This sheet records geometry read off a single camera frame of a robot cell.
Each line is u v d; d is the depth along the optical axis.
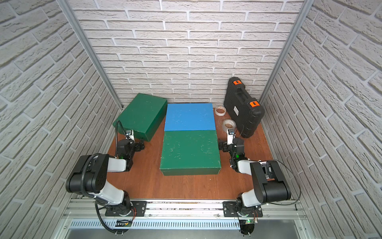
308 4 0.69
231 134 0.79
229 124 1.09
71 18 0.73
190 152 0.82
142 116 0.99
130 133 0.81
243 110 0.89
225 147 0.83
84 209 0.74
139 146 0.86
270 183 0.45
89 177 0.46
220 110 1.18
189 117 0.98
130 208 0.72
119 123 0.76
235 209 0.74
